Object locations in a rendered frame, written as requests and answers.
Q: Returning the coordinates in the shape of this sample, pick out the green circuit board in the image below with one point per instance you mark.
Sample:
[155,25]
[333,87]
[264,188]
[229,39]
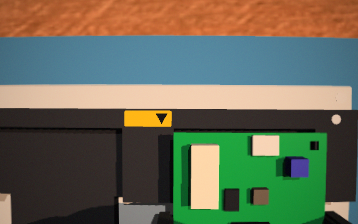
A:
[249,178]

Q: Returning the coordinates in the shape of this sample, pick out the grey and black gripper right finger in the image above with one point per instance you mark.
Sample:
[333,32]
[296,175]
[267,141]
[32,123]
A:
[332,217]

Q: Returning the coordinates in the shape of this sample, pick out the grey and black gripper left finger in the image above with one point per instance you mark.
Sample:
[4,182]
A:
[165,218]

